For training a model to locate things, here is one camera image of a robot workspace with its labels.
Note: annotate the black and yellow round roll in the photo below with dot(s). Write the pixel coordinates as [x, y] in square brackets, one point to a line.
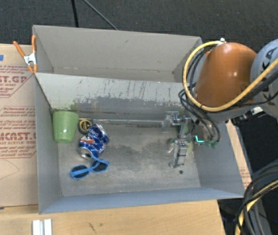
[84, 125]

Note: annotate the green plastic cup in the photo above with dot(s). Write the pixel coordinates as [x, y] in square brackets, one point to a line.
[65, 127]

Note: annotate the blue sunglasses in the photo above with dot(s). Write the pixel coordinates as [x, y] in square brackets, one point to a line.
[98, 166]

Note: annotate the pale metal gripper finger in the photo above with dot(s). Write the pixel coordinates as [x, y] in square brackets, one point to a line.
[170, 121]
[179, 154]

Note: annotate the brown cardboard board red print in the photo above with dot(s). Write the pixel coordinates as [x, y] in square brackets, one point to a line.
[11, 155]

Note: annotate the crushed blue drink can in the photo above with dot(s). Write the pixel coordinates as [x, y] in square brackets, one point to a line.
[93, 141]

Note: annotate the grey metal bin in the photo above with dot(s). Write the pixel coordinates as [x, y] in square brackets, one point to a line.
[139, 155]

